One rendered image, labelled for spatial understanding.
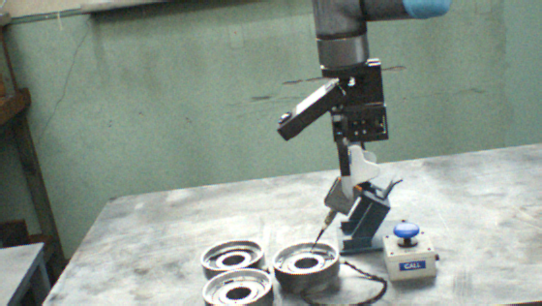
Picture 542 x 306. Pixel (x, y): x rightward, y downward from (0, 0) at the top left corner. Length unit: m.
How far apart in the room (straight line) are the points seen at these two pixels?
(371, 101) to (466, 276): 0.30
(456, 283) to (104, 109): 1.95
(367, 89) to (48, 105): 1.97
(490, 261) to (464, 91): 1.66
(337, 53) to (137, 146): 1.88
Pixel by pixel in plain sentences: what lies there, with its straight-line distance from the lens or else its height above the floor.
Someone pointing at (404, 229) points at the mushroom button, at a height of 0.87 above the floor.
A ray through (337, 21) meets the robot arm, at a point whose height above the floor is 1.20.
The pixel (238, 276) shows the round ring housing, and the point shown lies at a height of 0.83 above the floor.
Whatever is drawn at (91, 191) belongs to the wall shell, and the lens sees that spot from 2.91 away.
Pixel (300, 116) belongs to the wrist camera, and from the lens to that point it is 1.03.
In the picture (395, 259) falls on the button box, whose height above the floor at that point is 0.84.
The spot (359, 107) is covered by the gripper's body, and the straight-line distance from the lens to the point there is 1.03.
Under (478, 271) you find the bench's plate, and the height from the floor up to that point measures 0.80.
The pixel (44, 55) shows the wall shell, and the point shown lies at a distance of 2.80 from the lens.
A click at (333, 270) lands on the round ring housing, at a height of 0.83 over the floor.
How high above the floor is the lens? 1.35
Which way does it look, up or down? 19 degrees down
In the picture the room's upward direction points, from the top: 9 degrees counter-clockwise
